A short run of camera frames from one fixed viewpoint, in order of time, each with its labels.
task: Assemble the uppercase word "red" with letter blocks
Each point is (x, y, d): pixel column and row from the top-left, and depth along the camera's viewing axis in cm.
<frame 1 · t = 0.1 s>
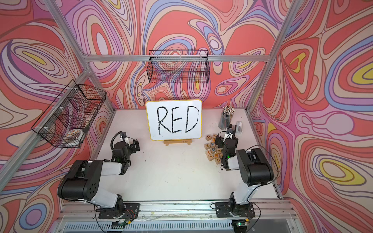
left hand: (130, 140, 93), fingers open
right hand: (225, 137, 96), fingers open
whiteboard with word RED: (171, 120, 92), point 19 cm above the table
mesh cup with pencils: (225, 121, 103), point 10 cm above the table
pile of wooden letter blocks: (212, 151, 95), point 3 cm above the table

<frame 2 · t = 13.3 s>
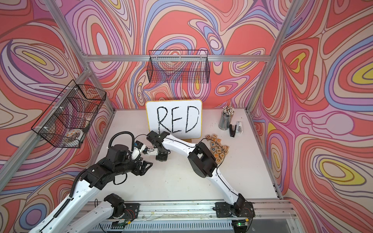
left hand: (148, 162, 73), fingers open
right hand: (164, 158, 92), fingers open
the named things where they were.

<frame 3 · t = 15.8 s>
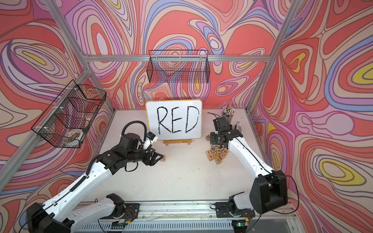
left hand: (159, 153, 75), fingers open
right hand: (216, 141, 85), fingers open
the named things where they were.

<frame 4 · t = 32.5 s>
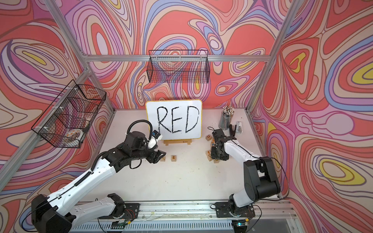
left hand: (162, 150, 75), fingers open
right hand: (217, 160, 89), fingers open
wooden letter block E: (173, 158, 92), point 3 cm above the table
the other named things where they were.

